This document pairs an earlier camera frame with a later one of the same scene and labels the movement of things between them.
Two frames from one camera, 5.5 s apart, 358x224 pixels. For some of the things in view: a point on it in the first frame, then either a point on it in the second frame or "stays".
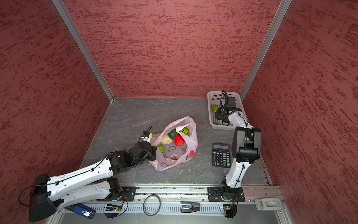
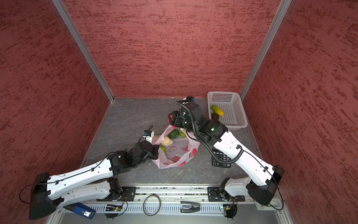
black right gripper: x=217 y=113 to x=176 y=120
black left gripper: x=152 y=151 stays
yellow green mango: x=215 y=108 stays
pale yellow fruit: x=165 y=140 stays
